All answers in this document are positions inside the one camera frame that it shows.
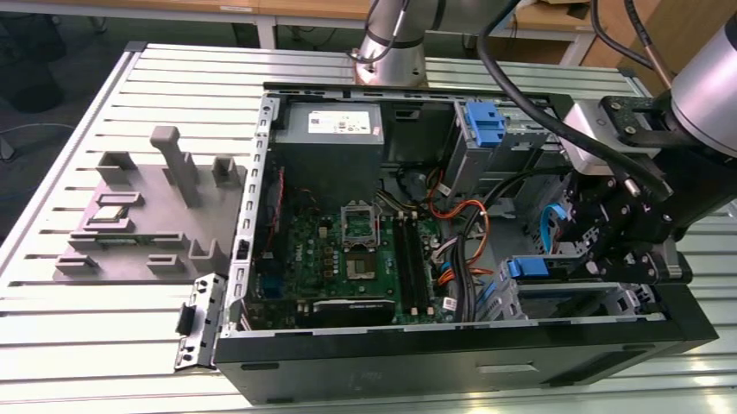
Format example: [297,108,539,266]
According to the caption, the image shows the blue wire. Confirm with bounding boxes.
[540,202,571,255]

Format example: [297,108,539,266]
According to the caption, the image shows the hard disk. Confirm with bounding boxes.
[504,254,605,298]

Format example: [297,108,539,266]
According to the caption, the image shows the grey metal disk bay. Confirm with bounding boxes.
[497,253,656,321]

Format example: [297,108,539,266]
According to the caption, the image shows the grey optical drive cage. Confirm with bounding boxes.
[445,98,580,199]

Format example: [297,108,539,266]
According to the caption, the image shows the blue plastic drive latch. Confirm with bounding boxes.
[465,101,507,147]

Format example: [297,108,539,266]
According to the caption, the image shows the black RAM slot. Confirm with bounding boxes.
[407,210,437,317]
[392,210,421,317]

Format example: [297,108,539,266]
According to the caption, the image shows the CPU socket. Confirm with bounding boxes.
[342,253,385,284]

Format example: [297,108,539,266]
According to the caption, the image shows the metal socket cover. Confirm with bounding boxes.
[338,201,385,254]

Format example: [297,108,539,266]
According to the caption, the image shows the brown wooden cabinet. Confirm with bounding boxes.
[585,0,737,87]

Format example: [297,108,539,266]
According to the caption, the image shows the black PC case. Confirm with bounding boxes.
[212,79,720,406]

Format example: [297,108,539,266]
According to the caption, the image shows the black graphics card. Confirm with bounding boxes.
[244,296,397,331]

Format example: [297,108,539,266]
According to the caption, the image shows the grey power supply unit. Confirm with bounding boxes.
[268,101,385,204]

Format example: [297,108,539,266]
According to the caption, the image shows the green motherboard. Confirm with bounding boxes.
[244,202,461,331]

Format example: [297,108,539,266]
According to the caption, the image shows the grey parts rack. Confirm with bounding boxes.
[49,124,249,285]

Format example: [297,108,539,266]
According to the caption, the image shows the green RAM stick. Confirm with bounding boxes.
[94,235,154,247]

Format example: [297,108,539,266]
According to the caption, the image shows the wooden desk white legs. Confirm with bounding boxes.
[95,0,608,66]

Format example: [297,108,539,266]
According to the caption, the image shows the black office chair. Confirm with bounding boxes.
[0,12,67,114]

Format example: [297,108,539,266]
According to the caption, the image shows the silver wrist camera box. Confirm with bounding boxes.
[557,101,663,177]

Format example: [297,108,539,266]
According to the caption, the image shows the orange red wire bundle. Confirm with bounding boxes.
[424,196,496,285]

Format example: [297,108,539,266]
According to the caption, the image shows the black wrist mount bracket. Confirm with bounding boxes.
[597,95,691,147]

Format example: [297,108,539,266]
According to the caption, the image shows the thick black arm hose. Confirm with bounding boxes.
[473,0,675,200]

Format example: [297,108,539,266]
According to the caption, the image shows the black cable bundle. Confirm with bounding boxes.
[448,166,576,323]

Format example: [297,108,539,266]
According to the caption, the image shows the metal case bracket black handle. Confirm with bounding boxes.
[173,273,226,373]

